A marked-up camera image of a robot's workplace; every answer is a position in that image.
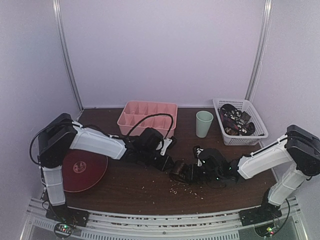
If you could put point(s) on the white plastic mesh basket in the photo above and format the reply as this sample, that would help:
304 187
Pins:
241 140

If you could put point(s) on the aluminium front rail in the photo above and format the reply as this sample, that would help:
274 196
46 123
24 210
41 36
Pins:
224 225

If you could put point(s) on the brown patterned tie in basket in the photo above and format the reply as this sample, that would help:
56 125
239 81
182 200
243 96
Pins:
236 122

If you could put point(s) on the red round tray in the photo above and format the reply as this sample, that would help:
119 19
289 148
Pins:
81 170

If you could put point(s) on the mint green plastic cup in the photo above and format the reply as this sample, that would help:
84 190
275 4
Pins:
204 120

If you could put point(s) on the aluminium corner post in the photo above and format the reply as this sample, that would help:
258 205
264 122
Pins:
66 57
262 43

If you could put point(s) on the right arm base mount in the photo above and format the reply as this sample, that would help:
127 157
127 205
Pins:
263 217

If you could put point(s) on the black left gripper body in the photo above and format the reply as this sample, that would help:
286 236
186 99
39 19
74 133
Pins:
148 158

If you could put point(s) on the right aluminium corner post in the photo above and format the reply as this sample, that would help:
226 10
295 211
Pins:
262 43

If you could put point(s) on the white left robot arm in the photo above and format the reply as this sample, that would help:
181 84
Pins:
64 134

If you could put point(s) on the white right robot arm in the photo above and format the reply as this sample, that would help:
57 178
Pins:
297 146

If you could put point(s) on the left aluminium corner post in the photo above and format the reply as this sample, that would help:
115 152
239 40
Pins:
66 57

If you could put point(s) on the dark floral patterned tie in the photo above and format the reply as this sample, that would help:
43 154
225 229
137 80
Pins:
179 173

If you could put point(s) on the pink divided organizer box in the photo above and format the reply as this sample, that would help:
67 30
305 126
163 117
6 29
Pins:
139 115

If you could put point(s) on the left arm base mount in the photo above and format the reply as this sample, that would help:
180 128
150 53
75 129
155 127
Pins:
68 219

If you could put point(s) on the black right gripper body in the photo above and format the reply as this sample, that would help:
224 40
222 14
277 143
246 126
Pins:
191 172

